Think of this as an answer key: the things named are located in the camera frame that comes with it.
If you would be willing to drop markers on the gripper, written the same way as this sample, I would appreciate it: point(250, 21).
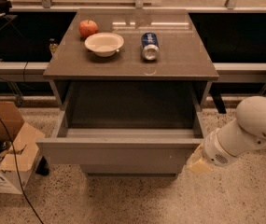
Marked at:
point(215, 152)

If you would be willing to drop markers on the grey top drawer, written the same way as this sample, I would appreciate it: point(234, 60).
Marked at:
point(122, 146)

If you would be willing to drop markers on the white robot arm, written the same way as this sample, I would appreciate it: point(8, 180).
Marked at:
point(223, 146)

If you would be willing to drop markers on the grey drawer cabinet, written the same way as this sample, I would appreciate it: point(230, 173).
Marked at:
point(125, 91)

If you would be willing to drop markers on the blue soda can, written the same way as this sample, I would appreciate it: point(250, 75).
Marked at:
point(150, 46)

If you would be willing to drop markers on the white ceramic bowl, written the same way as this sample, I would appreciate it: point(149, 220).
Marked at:
point(104, 44)

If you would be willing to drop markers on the cardboard box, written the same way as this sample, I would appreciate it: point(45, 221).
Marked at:
point(23, 156)

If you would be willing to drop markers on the red apple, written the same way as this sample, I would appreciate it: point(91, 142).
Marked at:
point(87, 28)

